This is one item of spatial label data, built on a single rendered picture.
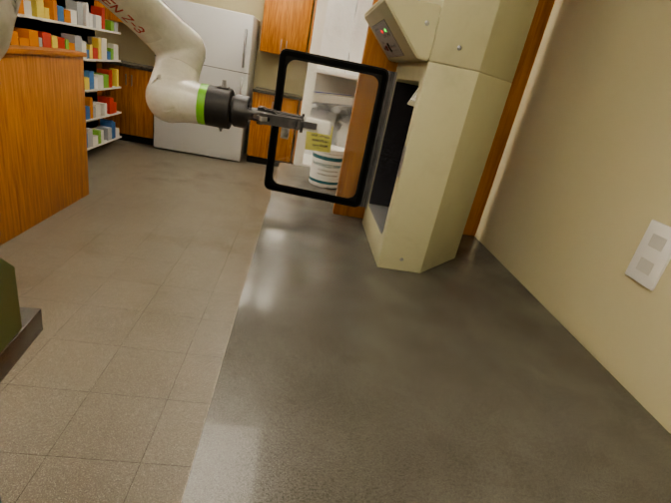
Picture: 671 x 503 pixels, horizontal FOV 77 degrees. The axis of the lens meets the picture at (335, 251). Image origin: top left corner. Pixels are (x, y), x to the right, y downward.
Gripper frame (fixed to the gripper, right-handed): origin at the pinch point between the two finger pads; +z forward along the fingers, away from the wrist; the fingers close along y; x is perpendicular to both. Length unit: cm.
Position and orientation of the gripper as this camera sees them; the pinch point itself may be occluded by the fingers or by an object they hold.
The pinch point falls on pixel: (317, 126)
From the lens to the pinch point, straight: 107.3
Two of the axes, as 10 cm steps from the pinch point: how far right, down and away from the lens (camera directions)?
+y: -0.6, -4.0, 9.1
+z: 9.8, 1.5, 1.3
